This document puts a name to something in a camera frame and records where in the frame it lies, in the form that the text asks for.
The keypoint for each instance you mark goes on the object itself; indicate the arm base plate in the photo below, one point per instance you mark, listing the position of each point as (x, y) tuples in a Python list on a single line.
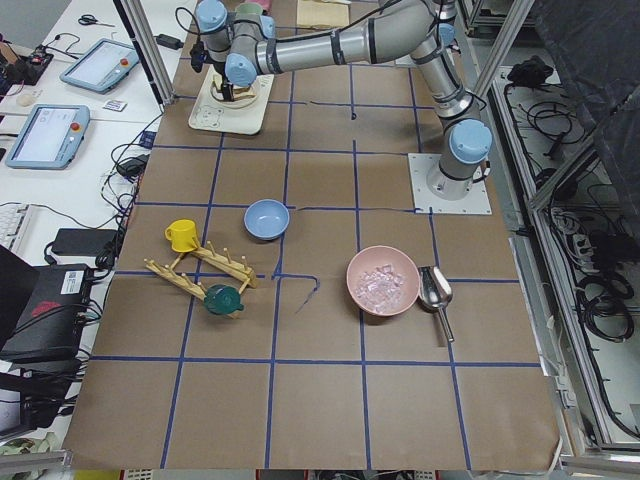
[(435, 193)]

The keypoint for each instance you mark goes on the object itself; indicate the cream bear serving tray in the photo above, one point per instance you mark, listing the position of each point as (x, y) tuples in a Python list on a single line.
[(209, 115)]

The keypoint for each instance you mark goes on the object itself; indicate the black computer box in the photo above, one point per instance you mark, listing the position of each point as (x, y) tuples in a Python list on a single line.
[(51, 325)]

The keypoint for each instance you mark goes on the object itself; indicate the cream round plate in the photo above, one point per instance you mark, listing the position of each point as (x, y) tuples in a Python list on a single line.
[(241, 103)]

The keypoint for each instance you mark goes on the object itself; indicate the black scissors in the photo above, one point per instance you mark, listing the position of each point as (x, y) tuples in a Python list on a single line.
[(90, 20)]

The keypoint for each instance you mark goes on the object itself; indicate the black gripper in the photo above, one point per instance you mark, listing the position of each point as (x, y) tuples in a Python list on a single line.
[(223, 70)]

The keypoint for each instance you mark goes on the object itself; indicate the dark green mug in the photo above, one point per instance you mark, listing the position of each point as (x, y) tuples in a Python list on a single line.
[(222, 299)]

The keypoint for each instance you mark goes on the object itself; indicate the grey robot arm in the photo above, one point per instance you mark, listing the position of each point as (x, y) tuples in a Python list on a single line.
[(244, 46)]

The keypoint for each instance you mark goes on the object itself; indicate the bread slice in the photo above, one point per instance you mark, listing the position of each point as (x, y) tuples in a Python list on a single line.
[(241, 93), (218, 80)]

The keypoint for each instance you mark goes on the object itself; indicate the blue bowl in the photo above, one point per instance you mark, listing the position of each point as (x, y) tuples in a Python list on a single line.
[(266, 219)]

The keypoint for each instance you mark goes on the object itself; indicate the far teach pendant tablet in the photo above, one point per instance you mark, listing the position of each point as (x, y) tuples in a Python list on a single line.
[(102, 67)]

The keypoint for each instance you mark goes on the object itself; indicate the black power adapter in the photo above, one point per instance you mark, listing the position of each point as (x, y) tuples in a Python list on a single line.
[(168, 41)]

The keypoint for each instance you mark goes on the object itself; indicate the pink bowl with ice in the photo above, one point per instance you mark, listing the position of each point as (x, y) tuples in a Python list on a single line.
[(383, 280)]

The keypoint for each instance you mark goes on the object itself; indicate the yellow mug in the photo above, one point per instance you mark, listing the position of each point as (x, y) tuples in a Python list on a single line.
[(182, 235)]

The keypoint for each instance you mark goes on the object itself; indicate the aluminium frame post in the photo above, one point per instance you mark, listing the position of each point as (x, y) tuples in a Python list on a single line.
[(135, 22)]

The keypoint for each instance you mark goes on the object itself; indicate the teach pendant tablet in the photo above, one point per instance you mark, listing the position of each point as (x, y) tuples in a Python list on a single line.
[(50, 137), (102, 67)]

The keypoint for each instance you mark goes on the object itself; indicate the green bowl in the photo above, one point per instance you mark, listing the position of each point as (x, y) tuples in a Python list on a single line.
[(249, 11)]

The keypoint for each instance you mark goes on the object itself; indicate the wooden cup rack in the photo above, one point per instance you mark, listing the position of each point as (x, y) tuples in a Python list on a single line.
[(219, 262)]

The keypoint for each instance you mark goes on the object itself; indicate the wooden cutting board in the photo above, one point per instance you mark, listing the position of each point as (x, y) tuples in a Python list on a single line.
[(322, 14)]

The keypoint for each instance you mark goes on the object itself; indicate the metal ice scoop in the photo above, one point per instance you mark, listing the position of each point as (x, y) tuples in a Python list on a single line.
[(435, 295)]

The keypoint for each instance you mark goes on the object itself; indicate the near teach pendant tablet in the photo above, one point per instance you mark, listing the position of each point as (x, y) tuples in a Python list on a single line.
[(50, 137)]

